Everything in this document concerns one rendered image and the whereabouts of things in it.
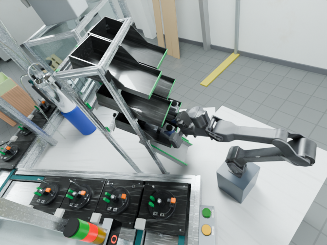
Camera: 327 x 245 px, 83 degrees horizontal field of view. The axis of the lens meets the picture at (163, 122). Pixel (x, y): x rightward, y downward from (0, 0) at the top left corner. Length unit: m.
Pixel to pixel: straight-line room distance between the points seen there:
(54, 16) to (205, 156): 1.45
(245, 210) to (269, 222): 0.11
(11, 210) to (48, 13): 1.43
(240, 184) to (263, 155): 0.23
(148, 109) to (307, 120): 2.08
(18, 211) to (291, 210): 1.05
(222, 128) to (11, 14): 8.48
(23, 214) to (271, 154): 0.72
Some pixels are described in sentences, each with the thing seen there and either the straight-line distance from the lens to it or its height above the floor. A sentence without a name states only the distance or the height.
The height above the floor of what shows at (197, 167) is 0.86.
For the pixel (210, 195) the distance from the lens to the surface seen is 1.10.
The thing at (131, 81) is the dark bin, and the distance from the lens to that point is 0.68.
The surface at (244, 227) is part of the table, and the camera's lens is 1.07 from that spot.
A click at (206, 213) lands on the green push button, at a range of 0.97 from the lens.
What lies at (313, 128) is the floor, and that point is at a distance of 2.54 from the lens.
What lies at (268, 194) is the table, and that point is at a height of 0.86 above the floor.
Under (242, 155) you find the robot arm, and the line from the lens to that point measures 0.80.
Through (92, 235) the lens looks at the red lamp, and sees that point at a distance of 0.70.
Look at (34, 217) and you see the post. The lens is 0.59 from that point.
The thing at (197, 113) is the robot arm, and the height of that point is 1.42.
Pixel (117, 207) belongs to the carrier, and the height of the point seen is 0.99.
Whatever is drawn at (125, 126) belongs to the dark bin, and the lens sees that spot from 0.86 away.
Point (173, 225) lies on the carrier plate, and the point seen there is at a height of 0.97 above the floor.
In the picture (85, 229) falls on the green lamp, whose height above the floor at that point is 1.38.
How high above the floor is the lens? 1.91
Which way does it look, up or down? 48 degrees down
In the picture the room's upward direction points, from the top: 23 degrees counter-clockwise
